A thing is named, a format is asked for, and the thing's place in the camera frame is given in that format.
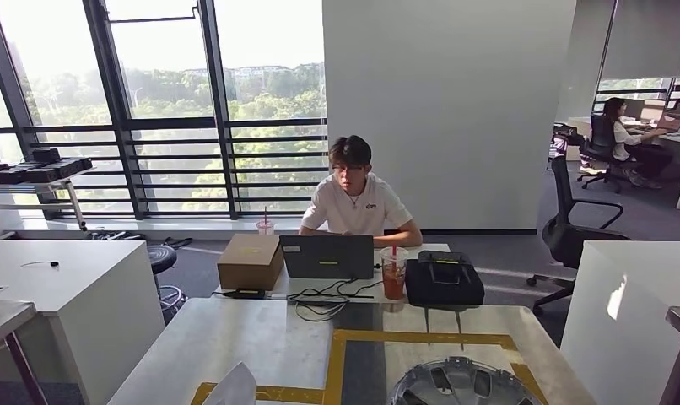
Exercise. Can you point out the white car body panel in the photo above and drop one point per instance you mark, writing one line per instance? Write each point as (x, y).
(234, 388)

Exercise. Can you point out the person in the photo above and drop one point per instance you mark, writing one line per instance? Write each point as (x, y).
(362, 209)
(622, 140)

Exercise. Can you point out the dark grey laptop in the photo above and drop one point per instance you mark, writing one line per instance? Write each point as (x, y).
(328, 257)

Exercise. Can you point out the clear plastic cup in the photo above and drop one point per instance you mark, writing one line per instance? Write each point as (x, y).
(265, 228)

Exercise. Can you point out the plastic cup orange drink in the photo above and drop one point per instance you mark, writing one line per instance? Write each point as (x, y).
(394, 279)

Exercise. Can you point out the brown cardboard box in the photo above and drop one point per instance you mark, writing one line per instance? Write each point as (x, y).
(250, 262)

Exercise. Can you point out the black power adapter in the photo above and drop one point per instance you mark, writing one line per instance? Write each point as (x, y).
(245, 293)

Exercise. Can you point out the black handbag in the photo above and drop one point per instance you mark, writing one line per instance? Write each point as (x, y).
(443, 285)

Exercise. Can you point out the black window railing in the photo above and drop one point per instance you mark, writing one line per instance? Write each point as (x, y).
(172, 124)

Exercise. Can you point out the small black round stool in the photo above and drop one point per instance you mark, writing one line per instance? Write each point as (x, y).
(162, 258)

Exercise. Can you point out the silver wheel hubcap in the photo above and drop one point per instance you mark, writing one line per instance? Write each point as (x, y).
(463, 386)

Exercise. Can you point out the small black equipment box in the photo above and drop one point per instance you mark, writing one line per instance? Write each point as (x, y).
(45, 155)

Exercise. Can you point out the long black charger bank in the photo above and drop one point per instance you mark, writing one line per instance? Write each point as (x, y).
(38, 172)

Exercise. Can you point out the small open laptop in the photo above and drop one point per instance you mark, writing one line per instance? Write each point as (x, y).
(670, 122)

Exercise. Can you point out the grey roller blind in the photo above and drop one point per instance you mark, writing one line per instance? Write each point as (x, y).
(647, 39)

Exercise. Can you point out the white frame rack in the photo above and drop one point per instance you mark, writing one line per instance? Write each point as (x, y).
(38, 187)

